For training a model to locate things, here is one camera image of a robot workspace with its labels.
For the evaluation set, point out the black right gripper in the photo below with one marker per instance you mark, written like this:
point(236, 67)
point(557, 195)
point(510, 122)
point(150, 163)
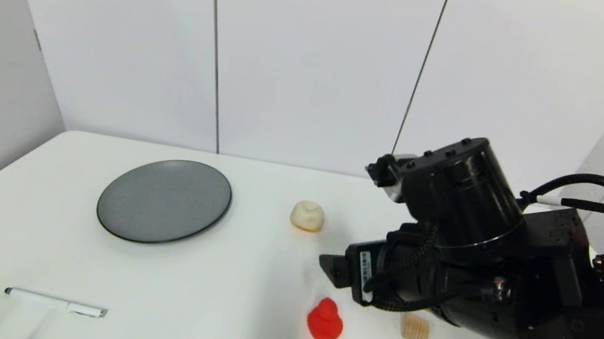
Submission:
point(401, 272)

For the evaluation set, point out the red toy duck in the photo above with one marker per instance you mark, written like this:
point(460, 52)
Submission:
point(325, 322)

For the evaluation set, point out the cream steamed bun toy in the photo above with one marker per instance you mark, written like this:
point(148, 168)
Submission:
point(307, 216)

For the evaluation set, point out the small tan wooden block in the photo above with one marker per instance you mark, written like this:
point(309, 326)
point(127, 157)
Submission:
point(416, 330)

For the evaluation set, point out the dark grey round plate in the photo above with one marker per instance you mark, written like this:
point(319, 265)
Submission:
point(164, 202)

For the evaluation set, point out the white pen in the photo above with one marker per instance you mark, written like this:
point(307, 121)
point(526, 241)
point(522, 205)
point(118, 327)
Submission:
point(56, 302)

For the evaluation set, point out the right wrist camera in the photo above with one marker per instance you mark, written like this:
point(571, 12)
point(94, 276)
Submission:
point(390, 175)

